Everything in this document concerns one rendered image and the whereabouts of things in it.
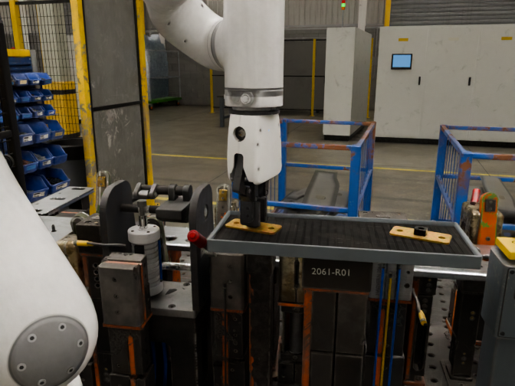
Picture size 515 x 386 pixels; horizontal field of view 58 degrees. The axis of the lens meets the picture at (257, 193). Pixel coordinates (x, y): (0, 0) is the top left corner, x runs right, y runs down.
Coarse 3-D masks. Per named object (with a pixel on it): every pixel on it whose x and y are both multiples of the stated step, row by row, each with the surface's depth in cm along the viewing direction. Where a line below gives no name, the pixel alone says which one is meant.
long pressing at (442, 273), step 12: (48, 216) 128; (48, 228) 118; (60, 228) 118; (168, 228) 118; (180, 228) 118; (180, 240) 110; (276, 264) 99; (420, 276) 94; (432, 276) 94; (444, 276) 94; (456, 276) 93; (468, 276) 93; (480, 276) 92
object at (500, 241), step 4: (496, 240) 68; (500, 240) 67; (504, 240) 67; (508, 240) 67; (512, 240) 67; (500, 244) 67; (504, 244) 66; (508, 244) 66; (512, 244) 66; (500, 248) 67; (504, 248) 65; (508, 248) 64; (512, 248) 64; (504, 252) 65; (508, 252) 64; (512, 252) 63; (508, 256) 64; (512, 256) 63
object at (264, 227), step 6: (228, 222) 74; (234, 222) 74; (234, 228) 72; (240, 228) 71; (246, 228) 71; (252, 228) 71; (258, 228) 71; (264, 228) 71; (270, 228) 72; (276, 228) 71
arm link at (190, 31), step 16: (144, 0) 55; (160, 0) 54; (176, 0) 54; (192, 0) 65; (160, 16) 58; (176, 16) 62; (192, 16) 66; (208, 16) 68; (160, 32) 64; (176, 32) 65; (192, 32) 67; (208, 32) 67; (192, 48) 68; (208, 48) 67; (208, 64) 70
